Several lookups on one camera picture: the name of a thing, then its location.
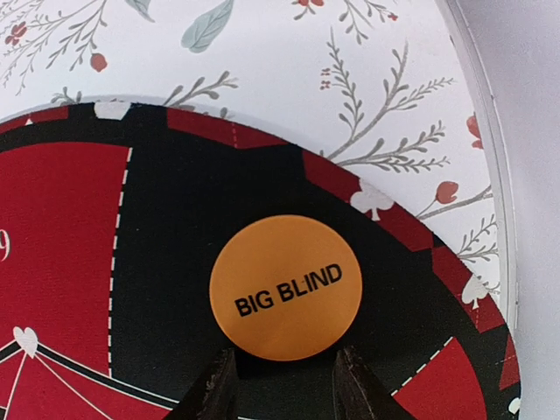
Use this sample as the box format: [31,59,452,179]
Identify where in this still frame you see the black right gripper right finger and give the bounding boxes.
[332,346,403,419]

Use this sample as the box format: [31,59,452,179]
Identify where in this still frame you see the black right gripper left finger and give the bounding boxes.
[165,348,239,420]

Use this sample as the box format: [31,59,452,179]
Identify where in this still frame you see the orange big blind button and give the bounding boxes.
[209,215,363,361]

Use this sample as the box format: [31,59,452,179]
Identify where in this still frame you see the round red black poker mat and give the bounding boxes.
[1,104,522,419]

